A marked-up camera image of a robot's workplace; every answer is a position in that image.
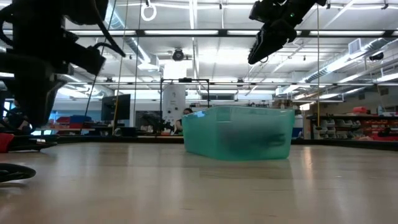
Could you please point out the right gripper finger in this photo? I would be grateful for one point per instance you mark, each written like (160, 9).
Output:
(264, 46)

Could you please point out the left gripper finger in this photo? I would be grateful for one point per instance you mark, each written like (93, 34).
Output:
(34, 102)

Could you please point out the translucent green plastic bin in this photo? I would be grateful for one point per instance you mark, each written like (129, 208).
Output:
(236, 133)

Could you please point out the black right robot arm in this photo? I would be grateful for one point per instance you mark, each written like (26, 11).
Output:
(311, 3)

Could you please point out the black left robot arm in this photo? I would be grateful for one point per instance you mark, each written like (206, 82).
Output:
(46, 12)

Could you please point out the black computer monitor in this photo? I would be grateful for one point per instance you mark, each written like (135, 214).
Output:
(115, 107)

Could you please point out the white pillar machine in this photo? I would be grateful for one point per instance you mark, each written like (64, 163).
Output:
(173, 102)

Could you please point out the person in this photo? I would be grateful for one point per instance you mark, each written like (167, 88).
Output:
(180, 123)

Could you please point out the storage shelf with bins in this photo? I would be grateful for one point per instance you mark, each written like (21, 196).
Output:
(351, 126)

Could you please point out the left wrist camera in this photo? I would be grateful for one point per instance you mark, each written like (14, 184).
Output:
(87, 59)

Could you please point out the black tubular background frame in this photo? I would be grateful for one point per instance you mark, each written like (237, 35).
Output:
(185, 80)

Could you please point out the black overhead camera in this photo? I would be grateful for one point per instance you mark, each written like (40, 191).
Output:
(178, 55)

